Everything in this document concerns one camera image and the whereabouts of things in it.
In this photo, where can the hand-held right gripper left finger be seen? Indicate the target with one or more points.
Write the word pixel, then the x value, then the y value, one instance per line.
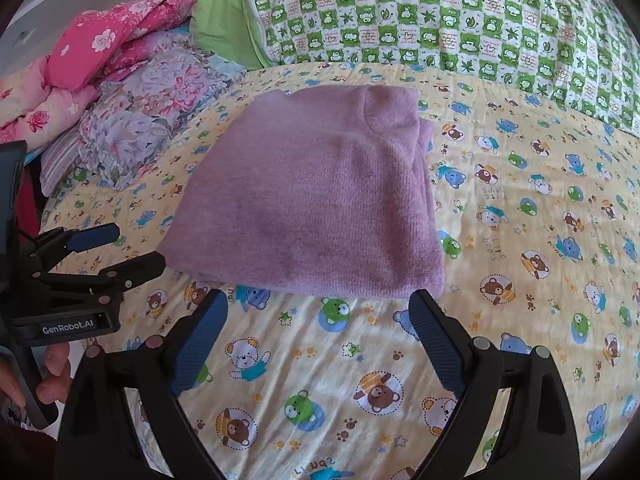
pixel 200 345

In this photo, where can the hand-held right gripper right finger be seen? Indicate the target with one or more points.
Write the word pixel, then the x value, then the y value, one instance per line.
pixel 436 346

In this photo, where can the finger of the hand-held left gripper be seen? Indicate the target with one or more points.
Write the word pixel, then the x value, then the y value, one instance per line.
pixel 92 236
pixel 135 272

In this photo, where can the purple knit sweater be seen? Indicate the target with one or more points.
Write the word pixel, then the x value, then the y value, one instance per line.
pixel 310 185

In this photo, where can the person's left hand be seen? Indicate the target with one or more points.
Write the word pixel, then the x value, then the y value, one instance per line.
pixel 54 370

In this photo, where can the yellow bear print bed sheet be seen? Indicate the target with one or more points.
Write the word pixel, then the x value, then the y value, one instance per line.
pixel 525 260

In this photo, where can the purple floral blanket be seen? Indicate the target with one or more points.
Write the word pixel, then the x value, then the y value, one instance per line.
pixel 150 100

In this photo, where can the pink floral blanket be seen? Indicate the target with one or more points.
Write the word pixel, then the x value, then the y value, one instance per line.
pixel 100 45

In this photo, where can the white cabinet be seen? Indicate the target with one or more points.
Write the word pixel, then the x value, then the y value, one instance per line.
pixel 60 5

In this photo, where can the green frog print quilt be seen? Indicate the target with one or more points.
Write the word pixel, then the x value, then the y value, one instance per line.
pixel 450 20

